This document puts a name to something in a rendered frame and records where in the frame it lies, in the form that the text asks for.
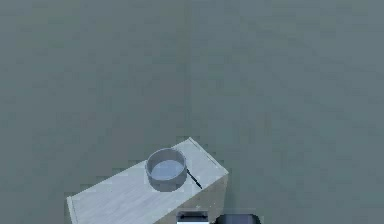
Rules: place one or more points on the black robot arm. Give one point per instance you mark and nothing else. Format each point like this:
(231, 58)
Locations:
(237, 220)

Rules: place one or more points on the grey round bowl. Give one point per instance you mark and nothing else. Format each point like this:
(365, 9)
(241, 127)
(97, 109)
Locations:
(166, 170)

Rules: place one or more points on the black pencil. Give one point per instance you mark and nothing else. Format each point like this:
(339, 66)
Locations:
(195, 180)

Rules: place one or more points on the white wooden cabinet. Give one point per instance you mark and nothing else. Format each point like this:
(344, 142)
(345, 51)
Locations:
(120, 196)

